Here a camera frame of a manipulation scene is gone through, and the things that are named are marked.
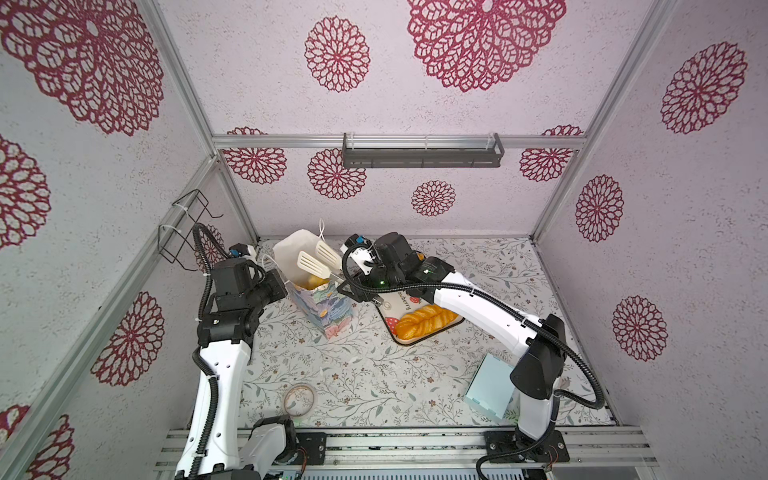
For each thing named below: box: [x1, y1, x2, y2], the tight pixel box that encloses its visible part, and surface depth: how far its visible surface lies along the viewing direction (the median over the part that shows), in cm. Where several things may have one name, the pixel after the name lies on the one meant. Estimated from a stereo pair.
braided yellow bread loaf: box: [396, 304, 459, 340], surface depth 94 cm
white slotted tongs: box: [297, 240, 343, 279], surface depth 73 cm
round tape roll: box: [284, 384, 315, 417], surface depth 83 cm
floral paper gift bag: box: [273, 229, 354, 340], surface depth 85 cm
